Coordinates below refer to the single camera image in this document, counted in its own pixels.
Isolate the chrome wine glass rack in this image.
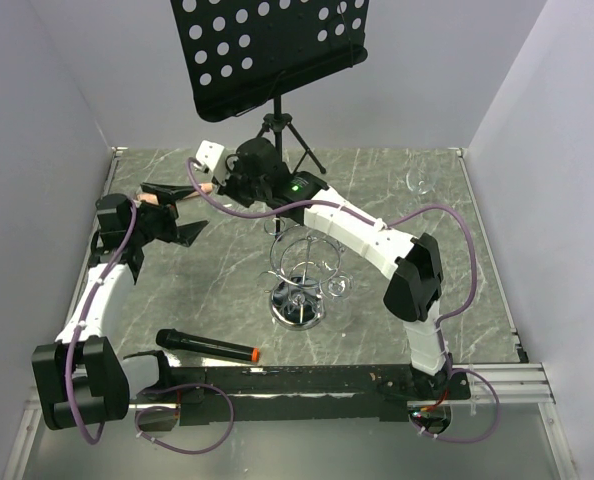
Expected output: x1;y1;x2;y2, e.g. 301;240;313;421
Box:
257;224;353;331

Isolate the clear wine glass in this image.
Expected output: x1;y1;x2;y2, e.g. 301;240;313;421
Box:
324;273;353;299
405;167;439;195

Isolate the black microphone orange end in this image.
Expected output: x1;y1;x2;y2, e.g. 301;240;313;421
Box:
155;329;260;363

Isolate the beige microphone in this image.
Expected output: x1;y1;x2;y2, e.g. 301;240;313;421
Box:
135;183;213;205

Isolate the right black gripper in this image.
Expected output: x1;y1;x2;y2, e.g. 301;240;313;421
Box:
213;155;272;208

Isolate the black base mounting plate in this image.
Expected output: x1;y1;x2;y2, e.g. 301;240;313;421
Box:
121;351;471;426

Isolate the aluminium frame rail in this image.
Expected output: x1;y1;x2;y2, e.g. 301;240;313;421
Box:
6;149;577;479

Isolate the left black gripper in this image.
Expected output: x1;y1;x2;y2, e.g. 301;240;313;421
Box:
128;183;207;247

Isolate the black perforated music stand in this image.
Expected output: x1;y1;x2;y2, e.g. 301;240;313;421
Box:
171;1;369;155

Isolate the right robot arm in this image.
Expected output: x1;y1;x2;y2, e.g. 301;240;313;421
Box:
199;137;449;399

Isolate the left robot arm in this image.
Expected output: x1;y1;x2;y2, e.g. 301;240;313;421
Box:
32;183;208;443

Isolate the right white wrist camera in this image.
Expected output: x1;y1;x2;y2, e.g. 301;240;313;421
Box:
196;140;239;187

